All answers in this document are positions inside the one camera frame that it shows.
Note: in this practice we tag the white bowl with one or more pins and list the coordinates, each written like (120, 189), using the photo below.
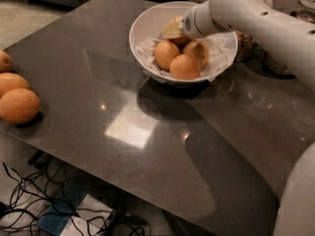
(151, 22)

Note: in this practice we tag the blue floor box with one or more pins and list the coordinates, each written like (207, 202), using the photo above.
(62, 208)

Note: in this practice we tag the orange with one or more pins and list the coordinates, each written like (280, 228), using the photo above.
(19, 106)
(9, 81)
(199, 50)
(185, 67)
(181, 41)
(6, 62)
(165, 52)

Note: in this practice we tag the glass jar of grains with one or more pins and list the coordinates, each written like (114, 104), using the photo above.
(275, 67)

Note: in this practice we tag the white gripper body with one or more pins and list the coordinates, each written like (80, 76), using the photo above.
(190, 25)

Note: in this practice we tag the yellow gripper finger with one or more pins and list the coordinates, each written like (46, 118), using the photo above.
(173, 30)

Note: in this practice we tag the white paper bowl liner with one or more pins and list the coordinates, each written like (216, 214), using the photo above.
(222, 51)

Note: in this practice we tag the glass jar of nuts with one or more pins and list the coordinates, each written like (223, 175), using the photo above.
(246, 45)

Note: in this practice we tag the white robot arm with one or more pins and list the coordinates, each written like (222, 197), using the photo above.
(291, 41)

